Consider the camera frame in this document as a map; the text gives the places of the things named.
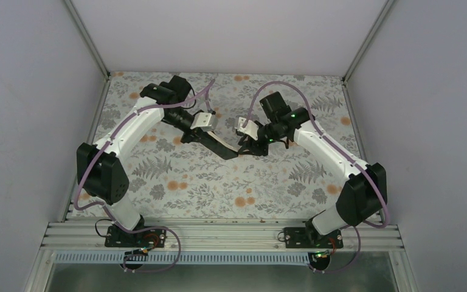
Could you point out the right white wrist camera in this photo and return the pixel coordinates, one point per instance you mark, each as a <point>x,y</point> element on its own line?
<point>247,127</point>

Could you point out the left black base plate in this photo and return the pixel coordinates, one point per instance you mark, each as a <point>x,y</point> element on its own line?
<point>152,238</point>

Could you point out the phone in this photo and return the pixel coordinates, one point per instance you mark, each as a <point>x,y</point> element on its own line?
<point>219,147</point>

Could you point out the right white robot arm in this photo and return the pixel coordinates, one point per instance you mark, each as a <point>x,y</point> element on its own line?
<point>364,190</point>

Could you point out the slotted grey cable duct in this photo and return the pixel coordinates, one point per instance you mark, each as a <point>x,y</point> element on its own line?
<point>185,258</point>

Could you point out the floral table mat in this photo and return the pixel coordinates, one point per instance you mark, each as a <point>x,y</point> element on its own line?
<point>171,179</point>

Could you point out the aluminium rail frame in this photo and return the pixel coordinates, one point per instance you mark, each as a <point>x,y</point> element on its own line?
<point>222,235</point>

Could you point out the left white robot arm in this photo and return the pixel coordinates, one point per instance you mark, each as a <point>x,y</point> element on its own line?
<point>101,177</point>

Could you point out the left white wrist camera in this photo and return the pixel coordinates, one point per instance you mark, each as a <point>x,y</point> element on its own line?
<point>204,121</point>

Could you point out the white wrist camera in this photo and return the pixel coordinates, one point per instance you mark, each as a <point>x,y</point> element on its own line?
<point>247,127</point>
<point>204,121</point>

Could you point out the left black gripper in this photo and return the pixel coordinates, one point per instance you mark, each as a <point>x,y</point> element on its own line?
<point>196,135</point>

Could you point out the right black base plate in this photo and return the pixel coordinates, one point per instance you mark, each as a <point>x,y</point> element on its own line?
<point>302,238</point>

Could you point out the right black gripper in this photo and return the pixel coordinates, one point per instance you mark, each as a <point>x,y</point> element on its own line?
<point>256,148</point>

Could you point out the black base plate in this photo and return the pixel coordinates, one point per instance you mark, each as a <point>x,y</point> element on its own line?
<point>152,238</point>
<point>302,238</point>

